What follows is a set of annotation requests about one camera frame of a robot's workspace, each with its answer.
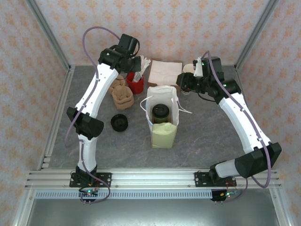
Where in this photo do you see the black plastic cup lid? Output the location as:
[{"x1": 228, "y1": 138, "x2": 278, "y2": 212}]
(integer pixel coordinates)
[{"x1": 151, "y1": 104, "x2": 170, "y2": 117}]

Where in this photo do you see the green paper coffee cup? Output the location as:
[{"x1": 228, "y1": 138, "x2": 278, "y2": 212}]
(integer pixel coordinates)
[{"x1": 152, "y1": 113, "x2": 170, "y2": 124}]

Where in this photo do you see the green floral paper bag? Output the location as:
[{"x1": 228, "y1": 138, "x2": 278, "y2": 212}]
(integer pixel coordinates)
[{"x1": 140, "y1": 85, "x2": 193, "y2": 149}]

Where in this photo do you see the cream paper cup stack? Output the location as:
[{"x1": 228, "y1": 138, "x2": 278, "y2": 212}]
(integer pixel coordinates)
[{"x1": 182, "y1": 63, "x2": 196, "y2": 74}]

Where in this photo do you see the red straw holder cup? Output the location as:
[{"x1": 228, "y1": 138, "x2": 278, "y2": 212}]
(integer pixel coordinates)
[{"x1": 126, "y1": 72, "x2": 145, "y2": 95}]

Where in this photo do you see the brown pulp cup carrier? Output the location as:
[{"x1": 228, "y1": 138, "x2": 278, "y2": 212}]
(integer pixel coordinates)
[{"x1": 109, "y1": 75, "x2": 135, "y2": 110}]

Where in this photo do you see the white napkin stack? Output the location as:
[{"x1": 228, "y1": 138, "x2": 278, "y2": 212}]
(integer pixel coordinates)
[{"x1": 149, "y1": 60, "x2": 183, "y2": 86}]

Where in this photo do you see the brown cardboard napkin tray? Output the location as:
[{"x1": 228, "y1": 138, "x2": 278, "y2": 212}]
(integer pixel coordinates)
[{"x1": 147, "y1": 58, "x2": 184, "y2": 91}]

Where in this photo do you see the black plastic lid stack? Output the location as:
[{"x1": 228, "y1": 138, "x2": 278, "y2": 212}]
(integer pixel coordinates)
[{"x1": 110, "y1": 113, "x2": 129, "y2": 132}]

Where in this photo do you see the small circuit board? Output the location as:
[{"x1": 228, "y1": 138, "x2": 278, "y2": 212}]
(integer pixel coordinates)
[
  {"x1": 221, "y1": 190, "x2": 239, "y2": 198},
  {"x1": 79, "y1": 189, "x2": 99, "y2": 198}
]

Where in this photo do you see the grey metal sheet panel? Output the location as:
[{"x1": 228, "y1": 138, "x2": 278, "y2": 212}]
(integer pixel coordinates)
[{"x1": 25, "y1": 199, "x2": 283, "y2": 226}]

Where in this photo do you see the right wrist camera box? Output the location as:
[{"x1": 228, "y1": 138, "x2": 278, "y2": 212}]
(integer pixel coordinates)
[{"x1": 193, "y1": 56, "x2": 203, "y2": 76}]

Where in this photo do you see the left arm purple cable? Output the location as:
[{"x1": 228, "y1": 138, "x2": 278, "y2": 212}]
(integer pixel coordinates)
[{"x1": 64, "y1": 26, "x2": 123, "y2": 204}]

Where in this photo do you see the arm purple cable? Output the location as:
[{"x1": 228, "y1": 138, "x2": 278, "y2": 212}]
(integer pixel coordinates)
[
  {"x1": 64, "y1": 26, "x2": 123, "y2": 204},
  {"x1": 201, "y1": 50, "x2": 271, "y2": 203}
]

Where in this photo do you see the aluminium corner post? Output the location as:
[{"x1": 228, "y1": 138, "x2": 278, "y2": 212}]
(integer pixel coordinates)
[
  {"x1": 24, "y1": 0, "x2": 71, "y2": 71},
  {"x1": 235, "y1": 0, "x2": 282, "y2": 71}
]

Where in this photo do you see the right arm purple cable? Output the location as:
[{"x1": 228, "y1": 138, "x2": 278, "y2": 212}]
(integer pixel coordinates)
[{"x1": 201, "y1": 50, "x2": 271, "y2": 203}]

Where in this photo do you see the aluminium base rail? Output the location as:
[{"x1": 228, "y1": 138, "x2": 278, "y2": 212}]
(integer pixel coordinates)
[{"x1": 24, "y1": 167, "x2": 283, "y2": 189}]

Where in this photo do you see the grey slotted cable duct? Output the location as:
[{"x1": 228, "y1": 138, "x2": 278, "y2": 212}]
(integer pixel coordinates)
[{"x1": 35, "y1": 190, "x2": 214, "y2": 200}]

